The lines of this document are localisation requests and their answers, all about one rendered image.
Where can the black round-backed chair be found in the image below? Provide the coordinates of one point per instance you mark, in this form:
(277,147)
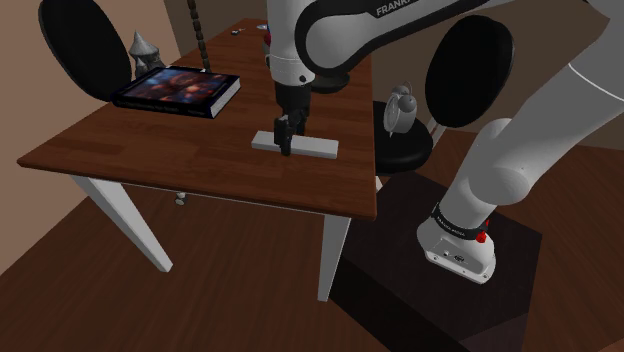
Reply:
(83,44)
(468,68)

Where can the dark robot stand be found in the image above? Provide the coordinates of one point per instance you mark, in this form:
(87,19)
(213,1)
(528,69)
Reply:
(390,297)

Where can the dark hardcover book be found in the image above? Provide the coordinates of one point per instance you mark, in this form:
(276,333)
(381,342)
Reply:
(175,88)

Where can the white bar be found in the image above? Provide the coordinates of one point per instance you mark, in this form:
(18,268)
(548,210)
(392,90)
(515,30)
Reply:
(317,146)

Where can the grey tower figure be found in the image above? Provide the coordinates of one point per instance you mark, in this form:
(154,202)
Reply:
(143,51)

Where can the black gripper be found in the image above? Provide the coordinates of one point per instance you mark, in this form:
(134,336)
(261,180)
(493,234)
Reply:
(292,100)

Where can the brown table with white legs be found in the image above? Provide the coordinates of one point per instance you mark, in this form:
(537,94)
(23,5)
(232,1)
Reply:
(195,156)

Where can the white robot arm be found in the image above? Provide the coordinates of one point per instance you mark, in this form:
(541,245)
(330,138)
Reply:
(507,166)

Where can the grey alarm clock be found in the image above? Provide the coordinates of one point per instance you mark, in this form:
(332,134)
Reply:
(397,114)

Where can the dark beaded pole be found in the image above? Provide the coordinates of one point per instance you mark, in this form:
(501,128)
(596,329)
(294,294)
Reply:
(199,34)

